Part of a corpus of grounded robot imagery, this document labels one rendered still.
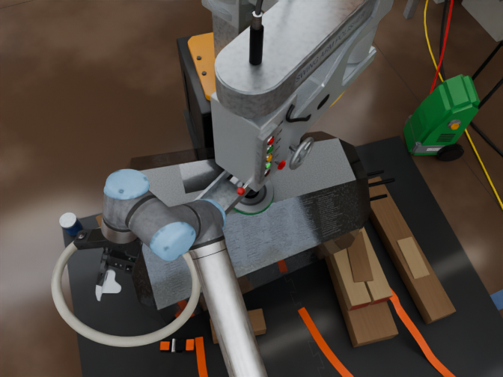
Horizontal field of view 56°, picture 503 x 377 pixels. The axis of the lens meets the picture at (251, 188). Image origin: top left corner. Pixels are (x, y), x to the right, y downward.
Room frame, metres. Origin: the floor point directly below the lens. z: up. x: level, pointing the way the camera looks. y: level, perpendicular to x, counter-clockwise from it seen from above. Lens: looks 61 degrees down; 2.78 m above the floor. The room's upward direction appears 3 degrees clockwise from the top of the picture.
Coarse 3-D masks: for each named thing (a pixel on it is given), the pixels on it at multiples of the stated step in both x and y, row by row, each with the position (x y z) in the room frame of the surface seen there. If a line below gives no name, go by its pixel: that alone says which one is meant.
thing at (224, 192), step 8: (224, 176) 0.95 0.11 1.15; (216, 184) 0.92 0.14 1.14; (224, 184) 0.93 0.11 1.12; (232, 184) 0.93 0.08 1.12; (208, 192) 0.88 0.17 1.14; (216, 192) 0.89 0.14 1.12; (224, 192) 0.89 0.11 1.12; (232, 192) 0.90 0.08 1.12; (216, 200) 0.85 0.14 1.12; (224, 200) 0.86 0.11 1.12; (232, 200) 0.83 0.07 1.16; (224, 208) 0.80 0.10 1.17; (232, 208) 0.82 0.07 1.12
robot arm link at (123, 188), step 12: (108, 180) 0.48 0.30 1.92; (120, 180) 0.48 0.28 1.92; (132, 180) 0.49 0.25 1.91; (144, 180) 0.49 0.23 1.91; (108, 192) 0.45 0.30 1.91; (120, 192) 0.45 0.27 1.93; (132, 192) 0.45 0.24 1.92; (144, 192) 0.46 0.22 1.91; (108, 204) 0.44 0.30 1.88; (120, 204) 0.43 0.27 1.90; (132, 204) 0.43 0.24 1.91; (108, 216) 0.43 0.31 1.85; (120, 216) 0.41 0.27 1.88; (120, 228) 0.41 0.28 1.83
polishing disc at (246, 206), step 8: (240, 184) 1.04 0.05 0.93; (264, 192) 1.01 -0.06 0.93; (272, 192) 1.01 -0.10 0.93; (240, 200) 0.96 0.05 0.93; (248, 200) 0.96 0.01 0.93; (256, 200) 0.96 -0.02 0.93; (264, 200) 0.97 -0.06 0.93; (240, 208) 0.92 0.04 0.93; (248, 208) 0.92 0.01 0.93; (256, 208) 0.93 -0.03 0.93; (264, 208) 0.93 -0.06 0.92
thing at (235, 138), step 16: (224, 112) 0.96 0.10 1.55; (272, 112) 0.94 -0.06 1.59; (224, 128) 0.96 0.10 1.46; (240, 128) 0.92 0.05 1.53; (256, 128) 0.88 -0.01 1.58; (288, 128) 1.00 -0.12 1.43; (224, 144) 0.96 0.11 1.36; (240, 144) 0.92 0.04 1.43; (256, 144) 0.88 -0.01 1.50; (288, 144) 1.02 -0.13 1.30; (224, 160) 0.97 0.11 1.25; (240, 160) 0.92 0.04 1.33; (240, 176) 0.92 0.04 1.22
